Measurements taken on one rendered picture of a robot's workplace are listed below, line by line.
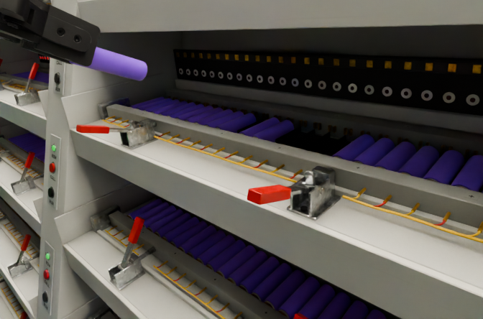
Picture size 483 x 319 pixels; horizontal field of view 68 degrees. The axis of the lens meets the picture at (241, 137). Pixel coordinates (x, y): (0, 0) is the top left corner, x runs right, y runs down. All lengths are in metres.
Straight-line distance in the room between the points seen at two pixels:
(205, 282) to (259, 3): 0.33
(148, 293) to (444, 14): 0.45
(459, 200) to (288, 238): 0.13
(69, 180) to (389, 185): 0.49
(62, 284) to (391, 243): 0.56
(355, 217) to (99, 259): 0.42
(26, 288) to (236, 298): 0.58
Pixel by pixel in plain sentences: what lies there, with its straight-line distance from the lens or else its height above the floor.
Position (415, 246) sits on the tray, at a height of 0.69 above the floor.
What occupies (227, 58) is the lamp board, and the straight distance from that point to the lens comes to 0.56.
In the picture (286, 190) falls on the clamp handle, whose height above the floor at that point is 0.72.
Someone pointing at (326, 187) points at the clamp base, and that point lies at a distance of 0.29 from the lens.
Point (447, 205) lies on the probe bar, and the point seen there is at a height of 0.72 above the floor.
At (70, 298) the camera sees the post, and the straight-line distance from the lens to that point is 0.73.
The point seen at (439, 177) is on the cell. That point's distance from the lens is 0.32.
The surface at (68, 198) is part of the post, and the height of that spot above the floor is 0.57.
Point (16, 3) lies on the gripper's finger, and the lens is 0.24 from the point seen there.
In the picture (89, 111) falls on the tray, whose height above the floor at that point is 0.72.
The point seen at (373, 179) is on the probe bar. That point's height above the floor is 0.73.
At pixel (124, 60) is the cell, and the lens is 0.33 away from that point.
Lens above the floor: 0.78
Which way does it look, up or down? 8 degrees down
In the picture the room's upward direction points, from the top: 7 degrees clockwise
